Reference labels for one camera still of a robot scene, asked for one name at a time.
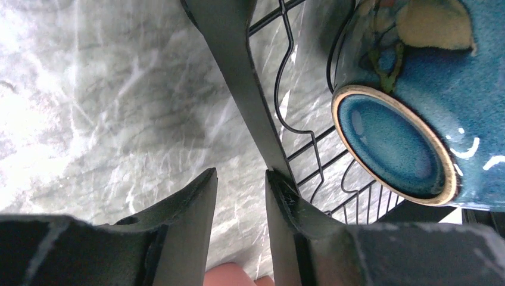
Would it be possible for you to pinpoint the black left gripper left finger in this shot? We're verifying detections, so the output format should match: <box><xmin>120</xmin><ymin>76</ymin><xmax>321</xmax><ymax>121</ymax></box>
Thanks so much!
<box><xmin>1</xmin><ymin>168</ymin><xmax>218</xmax><ymax>285</ymax></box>

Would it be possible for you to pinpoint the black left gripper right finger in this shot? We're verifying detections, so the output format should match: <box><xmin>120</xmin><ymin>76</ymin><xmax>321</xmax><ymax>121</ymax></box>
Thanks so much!
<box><xmin>266</xmin><ymin>171</ymin><xmax>504</xmax><ymax>285</ymax></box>

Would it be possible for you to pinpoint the large pink mug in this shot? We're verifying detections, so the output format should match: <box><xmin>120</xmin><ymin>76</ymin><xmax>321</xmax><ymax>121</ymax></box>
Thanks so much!
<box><xmin>203</xmin><ymin>263</ymin><xmax>275</xmax><ymax>286</ymax></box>

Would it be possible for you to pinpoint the dark blue tan bowl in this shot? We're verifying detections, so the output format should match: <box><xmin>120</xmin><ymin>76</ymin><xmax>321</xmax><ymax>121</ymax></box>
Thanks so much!
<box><xmin>332</xmin><ymin>1</ymin><xmax>504</xmax><ymax>212</ymax></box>

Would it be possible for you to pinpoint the black wire dish rack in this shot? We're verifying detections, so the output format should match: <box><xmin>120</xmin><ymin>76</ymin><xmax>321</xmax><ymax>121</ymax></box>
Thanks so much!
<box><xmin>179</xmin><ymin>0</ymin><xmax>505</xmax><ymax>240</ymax></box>

